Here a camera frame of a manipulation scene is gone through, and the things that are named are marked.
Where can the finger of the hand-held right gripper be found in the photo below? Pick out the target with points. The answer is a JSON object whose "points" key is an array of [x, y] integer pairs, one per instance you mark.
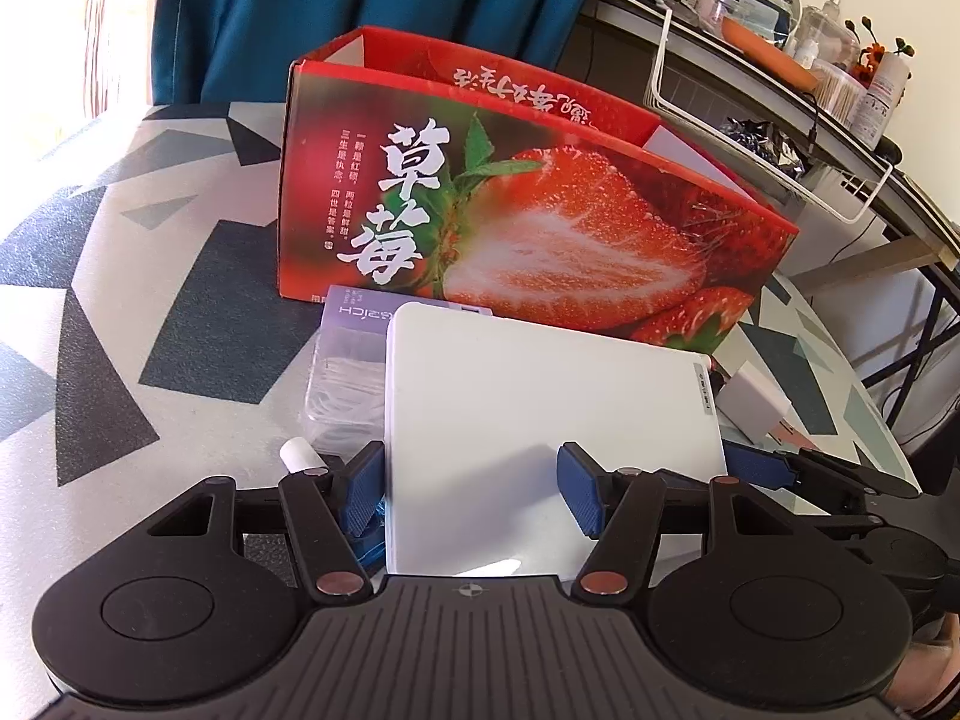
{"points": [[757, 465]]}

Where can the red strawberry print cardboard box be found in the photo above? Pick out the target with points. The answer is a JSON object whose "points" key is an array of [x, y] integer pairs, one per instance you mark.
{"points": [[540, 232]]}

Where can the small bottle with blue label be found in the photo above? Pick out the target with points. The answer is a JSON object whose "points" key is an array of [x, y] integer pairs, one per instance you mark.
{"points": [[296, 456]]}

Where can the orange tray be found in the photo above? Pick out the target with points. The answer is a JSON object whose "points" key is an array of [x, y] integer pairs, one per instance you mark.
{"points": [[772, 56]]}

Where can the person's right hand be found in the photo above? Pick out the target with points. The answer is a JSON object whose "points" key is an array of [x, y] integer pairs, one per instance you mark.
{"points": [[934, 671]]}

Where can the clear glass jar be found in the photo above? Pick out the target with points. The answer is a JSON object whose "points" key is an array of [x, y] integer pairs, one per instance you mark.
{"points": [[825, 34]]}

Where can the white charger adapter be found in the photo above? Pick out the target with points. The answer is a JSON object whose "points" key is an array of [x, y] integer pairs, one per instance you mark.
{"points": [[750, 399]]}

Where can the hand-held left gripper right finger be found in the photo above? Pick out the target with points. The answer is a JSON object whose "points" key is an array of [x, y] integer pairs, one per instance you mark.
{"points": [[581, 487]]}

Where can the orange artificial flowers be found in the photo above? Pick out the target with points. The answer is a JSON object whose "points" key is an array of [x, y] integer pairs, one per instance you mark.
{"points": [[874, 52]]}

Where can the white spray can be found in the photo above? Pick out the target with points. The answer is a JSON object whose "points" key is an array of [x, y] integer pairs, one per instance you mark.
{"points": [[879, 101]]}

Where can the silver foil snack bag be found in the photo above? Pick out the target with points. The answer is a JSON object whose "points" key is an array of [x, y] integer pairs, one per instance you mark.
{"points": [[765, 146]]}

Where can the black desk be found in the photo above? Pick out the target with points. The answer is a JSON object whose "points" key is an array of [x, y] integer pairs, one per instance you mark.
{"points": [[697, 71]]}

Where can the clear cotton swab box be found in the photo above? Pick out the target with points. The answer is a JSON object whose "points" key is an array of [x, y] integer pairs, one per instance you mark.
{"points": [[836, 94]]}

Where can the white box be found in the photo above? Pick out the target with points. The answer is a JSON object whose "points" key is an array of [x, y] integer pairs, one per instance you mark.
{"points": [[525, 420]]}

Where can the purple clear plastic packet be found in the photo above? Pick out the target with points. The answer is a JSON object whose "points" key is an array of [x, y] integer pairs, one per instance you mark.
{"points": [[341, 375]]}

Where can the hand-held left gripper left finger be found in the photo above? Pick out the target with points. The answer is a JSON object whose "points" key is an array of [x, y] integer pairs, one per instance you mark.
{"points": [[364, 491]]}

